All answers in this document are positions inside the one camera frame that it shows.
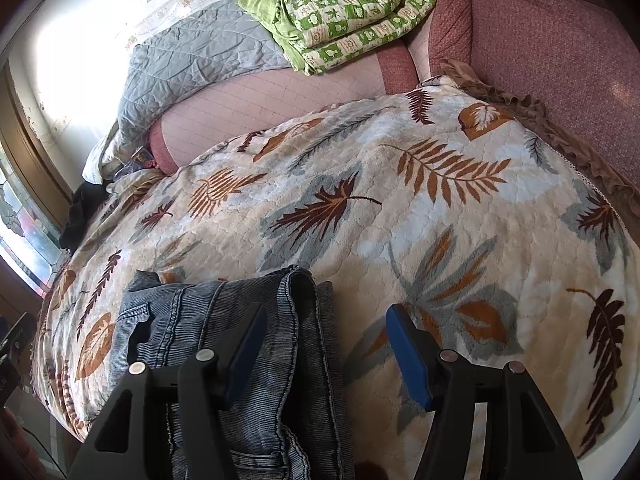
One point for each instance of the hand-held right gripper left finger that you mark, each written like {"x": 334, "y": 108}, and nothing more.
{"x": 245, "y": 350}

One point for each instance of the blue denim pants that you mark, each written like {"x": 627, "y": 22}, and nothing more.
{"x": 295, "y": 360}

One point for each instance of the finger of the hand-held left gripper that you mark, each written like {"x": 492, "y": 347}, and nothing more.
{"x": 20, "y": 335}

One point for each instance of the dark cloth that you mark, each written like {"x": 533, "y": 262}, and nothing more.
{"x": 82, "y": 215}

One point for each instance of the grey quilted blanket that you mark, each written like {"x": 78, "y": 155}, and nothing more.
{"x": 190, "y": 55}

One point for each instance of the red upholstered headboard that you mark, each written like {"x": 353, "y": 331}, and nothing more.
{"x": 550, "y": 35}

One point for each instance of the green patterned quilt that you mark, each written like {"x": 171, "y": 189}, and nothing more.
{"x": 350, "y": 25}

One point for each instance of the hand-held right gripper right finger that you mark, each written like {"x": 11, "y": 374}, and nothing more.
{"x": 410, "y": 355}

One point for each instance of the leaf print fleece blanket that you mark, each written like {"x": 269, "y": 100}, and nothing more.
{"x": 350, "y": 210}

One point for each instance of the pink quilted mattress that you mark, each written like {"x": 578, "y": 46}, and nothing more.
{"x": 280, "y": 95}

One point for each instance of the white pillow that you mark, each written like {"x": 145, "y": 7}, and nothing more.
{"x": 100, "y": 160}

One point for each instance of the wood framed stained glass window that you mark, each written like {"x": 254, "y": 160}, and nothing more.
{"x": 25, "y": 220}

